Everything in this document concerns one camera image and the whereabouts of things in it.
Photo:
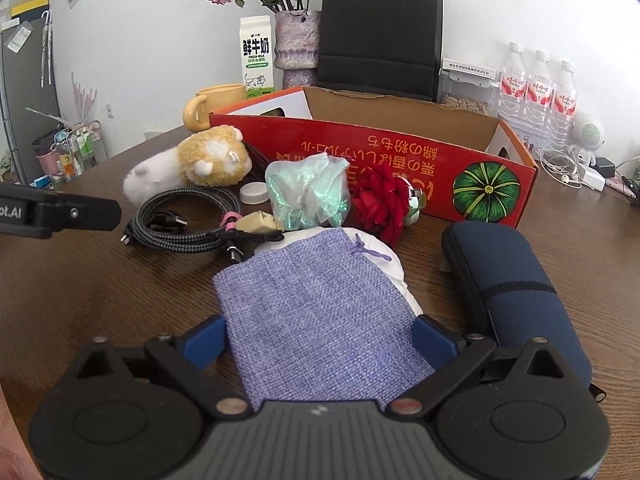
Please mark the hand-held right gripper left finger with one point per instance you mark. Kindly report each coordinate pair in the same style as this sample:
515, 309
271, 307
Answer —
205, 342

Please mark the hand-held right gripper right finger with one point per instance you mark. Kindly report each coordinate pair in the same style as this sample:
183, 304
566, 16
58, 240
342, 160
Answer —
435, 340

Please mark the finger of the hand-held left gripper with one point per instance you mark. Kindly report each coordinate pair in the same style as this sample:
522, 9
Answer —
90, 212

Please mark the white cloth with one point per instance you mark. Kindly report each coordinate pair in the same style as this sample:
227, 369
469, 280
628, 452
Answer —
395, 270

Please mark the navy zip case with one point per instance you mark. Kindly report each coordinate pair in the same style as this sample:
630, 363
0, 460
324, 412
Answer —
510, 285

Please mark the yellow white plush sheep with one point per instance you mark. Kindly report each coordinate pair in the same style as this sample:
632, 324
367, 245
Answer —
210, 155

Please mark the red fabric rose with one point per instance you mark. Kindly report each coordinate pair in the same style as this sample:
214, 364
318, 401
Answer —
380, 200

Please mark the white bottle cap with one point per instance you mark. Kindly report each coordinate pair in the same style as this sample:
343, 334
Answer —
253, 192

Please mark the green iridescent plastic bag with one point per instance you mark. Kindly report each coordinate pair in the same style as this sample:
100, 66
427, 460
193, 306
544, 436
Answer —
300, 190

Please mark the red cardboard box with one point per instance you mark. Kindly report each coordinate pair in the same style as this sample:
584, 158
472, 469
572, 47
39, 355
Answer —
350, 145

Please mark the grey cabinet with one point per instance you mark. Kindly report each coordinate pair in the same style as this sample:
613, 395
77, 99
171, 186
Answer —
25, 85

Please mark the yellow mug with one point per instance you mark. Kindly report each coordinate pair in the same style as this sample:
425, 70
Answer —
225, 97

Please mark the white charger block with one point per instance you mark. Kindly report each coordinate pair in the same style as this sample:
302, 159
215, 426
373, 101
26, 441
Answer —
592, 177

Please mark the white green milk carton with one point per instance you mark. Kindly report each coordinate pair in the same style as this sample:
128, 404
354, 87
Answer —
257, 55

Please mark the pink patterned case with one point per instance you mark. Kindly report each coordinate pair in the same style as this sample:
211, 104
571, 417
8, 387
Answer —
622, 187

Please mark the clear seed container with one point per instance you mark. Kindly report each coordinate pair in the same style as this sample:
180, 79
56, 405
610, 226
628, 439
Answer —
465, 100

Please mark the black power adapter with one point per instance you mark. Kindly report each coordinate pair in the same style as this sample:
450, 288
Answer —
606, 167

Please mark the white robot speaker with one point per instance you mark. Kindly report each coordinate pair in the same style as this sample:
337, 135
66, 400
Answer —
590, 132

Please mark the clear water bottle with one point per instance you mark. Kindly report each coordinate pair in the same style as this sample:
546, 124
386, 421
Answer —
512, 90
562, 102
537, 95

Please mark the purple textured vase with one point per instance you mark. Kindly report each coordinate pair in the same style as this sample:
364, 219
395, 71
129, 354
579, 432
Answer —
297, 45

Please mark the black paper bag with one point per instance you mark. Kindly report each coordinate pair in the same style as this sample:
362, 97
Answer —
380, 35

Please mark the white wall socket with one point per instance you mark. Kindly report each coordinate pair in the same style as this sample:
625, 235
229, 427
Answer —
152, 131

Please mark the purple wall decal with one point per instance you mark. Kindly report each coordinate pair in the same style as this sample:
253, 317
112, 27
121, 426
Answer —
82, 100

